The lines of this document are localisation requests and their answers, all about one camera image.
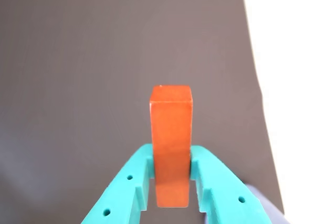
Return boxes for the light blue plastic pot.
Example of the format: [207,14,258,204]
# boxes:
[246,183,292,224]

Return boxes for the orange wooden block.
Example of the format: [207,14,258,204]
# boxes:
[149,84,194,208]

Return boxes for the dark grey work mat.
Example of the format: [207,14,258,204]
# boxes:
[0,0,286,224]

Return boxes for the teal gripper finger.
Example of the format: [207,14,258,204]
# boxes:
[189,145,273,224]
[79,143,156,224]

